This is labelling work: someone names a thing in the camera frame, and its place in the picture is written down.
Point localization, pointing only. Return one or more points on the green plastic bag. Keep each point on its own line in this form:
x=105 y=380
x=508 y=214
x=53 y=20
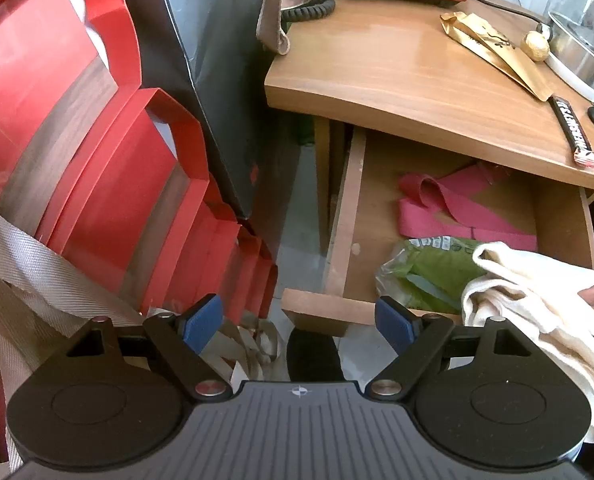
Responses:
x=429 y=272

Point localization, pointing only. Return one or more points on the wooden desk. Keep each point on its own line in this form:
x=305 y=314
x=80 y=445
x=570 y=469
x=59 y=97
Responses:
x=377 y=65

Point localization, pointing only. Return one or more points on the wooden drawer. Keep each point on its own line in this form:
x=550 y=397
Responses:
x=372 y=200

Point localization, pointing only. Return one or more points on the cream cloth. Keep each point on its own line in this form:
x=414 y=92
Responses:
x=522 y=300

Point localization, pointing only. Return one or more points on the black paper bag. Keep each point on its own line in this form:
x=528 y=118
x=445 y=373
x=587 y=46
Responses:
x=207 y=60

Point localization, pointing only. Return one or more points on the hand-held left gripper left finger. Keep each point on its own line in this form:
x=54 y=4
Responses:
x=203 y=324

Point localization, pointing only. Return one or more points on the gold foil packet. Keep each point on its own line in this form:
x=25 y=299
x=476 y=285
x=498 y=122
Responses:
x=497 y=52

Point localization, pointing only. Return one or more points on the large red paper gift bag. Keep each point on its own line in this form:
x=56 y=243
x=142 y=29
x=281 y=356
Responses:
x=32 y=60

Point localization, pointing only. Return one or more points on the medium red paper gift bag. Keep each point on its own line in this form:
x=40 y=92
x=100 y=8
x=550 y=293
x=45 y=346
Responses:
x=127 y=195

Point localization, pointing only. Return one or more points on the black shoe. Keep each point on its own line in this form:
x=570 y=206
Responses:
x=314 y=357

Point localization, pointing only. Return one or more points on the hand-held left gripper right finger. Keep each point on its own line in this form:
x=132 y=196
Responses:
x=395 y=324

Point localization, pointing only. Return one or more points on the gold foil ball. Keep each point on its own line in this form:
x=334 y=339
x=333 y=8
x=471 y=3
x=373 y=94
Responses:
x=537 y=46

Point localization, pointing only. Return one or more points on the small red paper gift bag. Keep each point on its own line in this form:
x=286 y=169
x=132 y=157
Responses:
x=217 y=260
x=259 y=280

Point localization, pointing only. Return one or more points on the dark chocolate bar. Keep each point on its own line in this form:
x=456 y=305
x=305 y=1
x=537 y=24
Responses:
x=573 y=130

